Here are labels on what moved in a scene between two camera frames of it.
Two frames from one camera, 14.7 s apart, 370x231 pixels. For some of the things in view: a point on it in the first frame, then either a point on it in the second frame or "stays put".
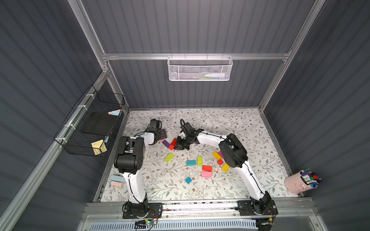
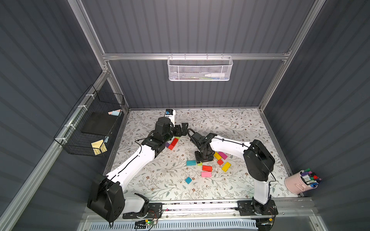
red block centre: [207, 168] stays put
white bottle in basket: [215, 75] stays put
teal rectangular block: [191, 162] stays put
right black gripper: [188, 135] -> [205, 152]
